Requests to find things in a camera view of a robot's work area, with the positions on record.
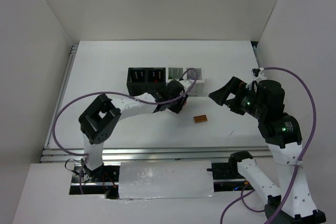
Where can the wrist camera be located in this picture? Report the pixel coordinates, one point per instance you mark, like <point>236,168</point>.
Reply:
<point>258,72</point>
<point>186,84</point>

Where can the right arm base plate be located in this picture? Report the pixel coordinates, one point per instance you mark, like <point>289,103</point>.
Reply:
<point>223,171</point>

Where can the aluminium rail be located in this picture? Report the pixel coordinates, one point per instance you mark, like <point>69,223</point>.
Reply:
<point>215,154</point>

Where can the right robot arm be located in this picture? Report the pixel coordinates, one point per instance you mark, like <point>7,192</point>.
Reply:
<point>290,201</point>

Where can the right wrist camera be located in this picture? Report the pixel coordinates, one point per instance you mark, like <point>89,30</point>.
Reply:
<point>258,72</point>

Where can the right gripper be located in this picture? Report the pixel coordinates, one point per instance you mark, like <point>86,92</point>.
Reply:
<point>233,98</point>

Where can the orange flat lego brick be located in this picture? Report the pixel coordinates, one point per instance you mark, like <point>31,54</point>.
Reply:
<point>200,119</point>

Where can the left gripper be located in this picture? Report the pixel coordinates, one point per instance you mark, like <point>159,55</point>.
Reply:
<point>177,107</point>

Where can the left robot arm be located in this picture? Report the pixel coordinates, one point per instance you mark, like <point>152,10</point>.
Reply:
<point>100,118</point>

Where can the white double container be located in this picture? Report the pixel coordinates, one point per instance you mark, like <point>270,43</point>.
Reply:
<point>180,73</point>

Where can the white foil covered plate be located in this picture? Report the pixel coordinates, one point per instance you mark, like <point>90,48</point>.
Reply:
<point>155,180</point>

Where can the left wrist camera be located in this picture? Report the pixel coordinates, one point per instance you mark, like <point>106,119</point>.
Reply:
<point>186,84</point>

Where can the black double container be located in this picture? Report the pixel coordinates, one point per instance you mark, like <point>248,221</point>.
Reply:
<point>140,80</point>

